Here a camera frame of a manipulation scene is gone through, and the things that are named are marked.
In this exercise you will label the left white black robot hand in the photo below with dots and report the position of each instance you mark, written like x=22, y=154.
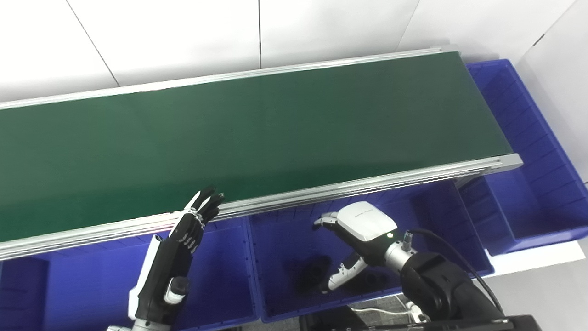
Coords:
x=170, y=271

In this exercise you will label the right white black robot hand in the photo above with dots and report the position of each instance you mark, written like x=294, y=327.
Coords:
x=367, y=225

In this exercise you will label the black flange part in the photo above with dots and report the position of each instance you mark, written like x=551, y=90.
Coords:
x=314, y=273

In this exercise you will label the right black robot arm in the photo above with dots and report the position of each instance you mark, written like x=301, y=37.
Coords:
x=441, y=285

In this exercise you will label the green conveyor belt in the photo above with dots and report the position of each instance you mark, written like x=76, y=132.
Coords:
x=252, y=138
x=321, y=195

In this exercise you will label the blue plastic bin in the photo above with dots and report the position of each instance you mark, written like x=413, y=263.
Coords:
x=285, y=239
x=528, y=193
x=82, y=285

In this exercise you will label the black robot torso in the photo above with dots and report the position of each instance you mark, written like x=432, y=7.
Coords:
x=330, y=322

